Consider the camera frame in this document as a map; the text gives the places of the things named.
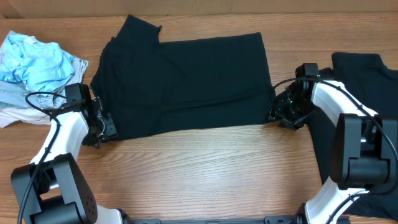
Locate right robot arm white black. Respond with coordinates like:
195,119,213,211
264,63,397,224

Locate black t-shirt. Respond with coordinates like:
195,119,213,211
91,16,275,140

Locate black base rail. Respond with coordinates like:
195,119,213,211
130,215,305,224

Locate folded blue denim jeans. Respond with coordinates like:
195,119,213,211
1,57,89,109

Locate black clothes pile right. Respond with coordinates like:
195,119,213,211
308,52,397,220

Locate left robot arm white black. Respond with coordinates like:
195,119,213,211
11,83,130,224

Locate folded pale pink garment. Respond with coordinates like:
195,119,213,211
1,107,50,128

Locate light blue crumpled shirt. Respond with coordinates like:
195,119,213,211
1,31,75,90

